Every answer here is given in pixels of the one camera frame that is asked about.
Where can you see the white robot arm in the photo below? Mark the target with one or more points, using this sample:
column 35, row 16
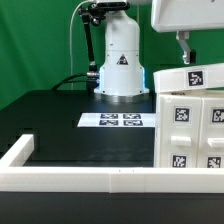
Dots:
column 121, row 76

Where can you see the white cabinet body box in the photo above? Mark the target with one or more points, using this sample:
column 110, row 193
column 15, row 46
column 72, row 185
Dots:
column 201, row 95

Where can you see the white base marker plate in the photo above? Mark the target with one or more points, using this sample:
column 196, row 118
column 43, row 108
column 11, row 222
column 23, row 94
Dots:
column 117, row 120

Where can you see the white cabinet top block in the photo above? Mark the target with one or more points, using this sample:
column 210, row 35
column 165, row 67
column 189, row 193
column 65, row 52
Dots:
column 189, row 78

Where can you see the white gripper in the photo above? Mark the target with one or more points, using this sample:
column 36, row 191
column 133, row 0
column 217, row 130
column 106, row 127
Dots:
column 184, row 16

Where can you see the white U-shaped obstacle frame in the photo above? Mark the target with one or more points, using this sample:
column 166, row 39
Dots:
column 16, row 176

